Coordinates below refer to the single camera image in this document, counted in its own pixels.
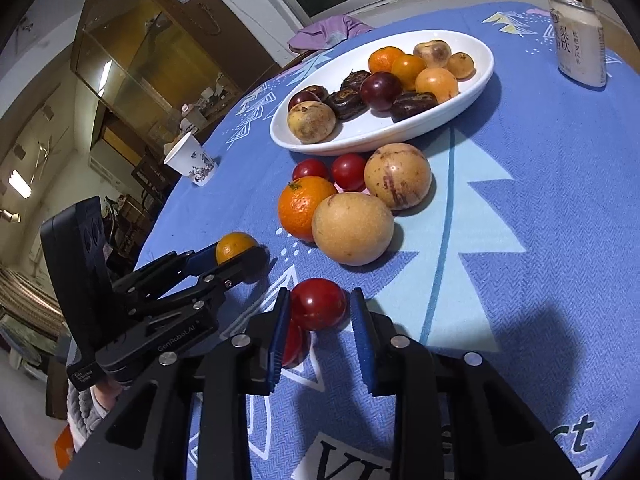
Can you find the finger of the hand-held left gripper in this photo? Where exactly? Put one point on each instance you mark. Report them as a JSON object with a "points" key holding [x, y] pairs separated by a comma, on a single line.
{"points": [[245, 267], [202, 261]]}

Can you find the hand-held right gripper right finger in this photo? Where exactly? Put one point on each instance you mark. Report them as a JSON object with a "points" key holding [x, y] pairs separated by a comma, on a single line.
{"points": [[362, 345]]}

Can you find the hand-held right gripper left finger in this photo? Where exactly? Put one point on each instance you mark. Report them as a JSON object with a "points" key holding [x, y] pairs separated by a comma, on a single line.
{"points": [[279, 340]]}

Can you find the small orange citrus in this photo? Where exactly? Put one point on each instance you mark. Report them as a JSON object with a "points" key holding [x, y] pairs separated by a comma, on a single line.
{"points": [[234, 245]]}

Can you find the white oval plate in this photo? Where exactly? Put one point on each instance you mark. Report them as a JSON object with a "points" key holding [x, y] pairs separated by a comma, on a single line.
{"points": [[360, 137]]}

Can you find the dark red plum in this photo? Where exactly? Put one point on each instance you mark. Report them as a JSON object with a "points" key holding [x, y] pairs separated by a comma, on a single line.
{"points": [[310, 95], [381, 91]]}

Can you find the dark brown water chestnut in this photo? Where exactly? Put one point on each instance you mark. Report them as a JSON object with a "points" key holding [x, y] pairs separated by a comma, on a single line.
{"points": [[414, 106], [355, 79], [345, 103]]}

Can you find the large pale orange citrus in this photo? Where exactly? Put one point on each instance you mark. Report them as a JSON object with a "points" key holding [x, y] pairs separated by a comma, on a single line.
{"points": [[437, 85]]}

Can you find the small brown longan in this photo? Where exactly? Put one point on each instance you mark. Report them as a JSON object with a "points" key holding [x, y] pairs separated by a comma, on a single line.
{"points": [[461, 65]]}

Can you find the person's left forearm grey sleeve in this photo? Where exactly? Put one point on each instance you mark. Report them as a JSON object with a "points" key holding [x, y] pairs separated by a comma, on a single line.
{"points": [[87, 415]]}

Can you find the orange mandarin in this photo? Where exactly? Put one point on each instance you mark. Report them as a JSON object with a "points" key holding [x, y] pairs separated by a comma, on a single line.
{"points": [[302, 207], [385, 57]]}

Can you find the white printed paper cup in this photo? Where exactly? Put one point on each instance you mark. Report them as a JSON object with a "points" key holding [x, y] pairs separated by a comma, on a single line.
{"points": [[192, 160]]}

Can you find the mottled brown round fruit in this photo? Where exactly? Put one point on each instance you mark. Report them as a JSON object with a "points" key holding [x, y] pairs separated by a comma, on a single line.
{"points": [[432, 52], [311, 121]]}

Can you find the large tan passion fruit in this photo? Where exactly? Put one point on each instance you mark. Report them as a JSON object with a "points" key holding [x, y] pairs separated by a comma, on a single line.
{"points": [[397, 176]]}

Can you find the blue printed tablecloth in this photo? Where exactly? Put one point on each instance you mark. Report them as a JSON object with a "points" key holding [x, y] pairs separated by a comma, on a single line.
{"points": [[525, 235]]}

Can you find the wooden glass cabinet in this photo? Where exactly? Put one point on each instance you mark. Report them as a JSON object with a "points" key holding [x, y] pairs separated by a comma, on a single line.
{"points": [[150, 60]]}

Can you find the purple cloth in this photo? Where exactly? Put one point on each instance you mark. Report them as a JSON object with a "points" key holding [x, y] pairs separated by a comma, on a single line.
{"points": [[330, 32]]}

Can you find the white drink can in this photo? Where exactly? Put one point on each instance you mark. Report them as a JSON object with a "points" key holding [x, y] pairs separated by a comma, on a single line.
{"points": [[577, 40]]}

